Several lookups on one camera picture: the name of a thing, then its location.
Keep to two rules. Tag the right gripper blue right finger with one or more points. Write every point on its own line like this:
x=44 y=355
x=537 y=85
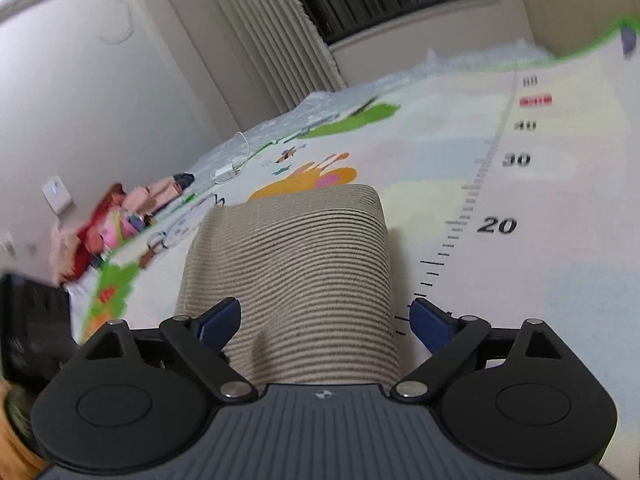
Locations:
x=453 y=343

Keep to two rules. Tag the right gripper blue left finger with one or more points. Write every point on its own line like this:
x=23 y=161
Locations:
x=200 y=342

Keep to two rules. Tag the striped beige knit garment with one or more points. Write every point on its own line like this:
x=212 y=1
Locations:
x=311 y=271

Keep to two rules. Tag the pile of colourful toys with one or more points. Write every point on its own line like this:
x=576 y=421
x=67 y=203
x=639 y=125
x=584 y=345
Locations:
x=119 y=216

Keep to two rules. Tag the colourful cartoon play mat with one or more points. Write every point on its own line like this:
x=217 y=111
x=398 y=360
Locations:
x=508 y=193

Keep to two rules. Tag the beige pleated curtain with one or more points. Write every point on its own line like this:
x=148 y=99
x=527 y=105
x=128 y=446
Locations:
x=284 y=47

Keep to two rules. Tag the clear bubble wrap sheet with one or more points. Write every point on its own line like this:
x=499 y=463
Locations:
x=321 y=105

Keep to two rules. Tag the white charger with cable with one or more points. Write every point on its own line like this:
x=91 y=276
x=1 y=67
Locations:
x=232 y=169

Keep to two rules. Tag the white wall socket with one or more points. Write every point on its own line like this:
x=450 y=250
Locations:
x=56 y=195

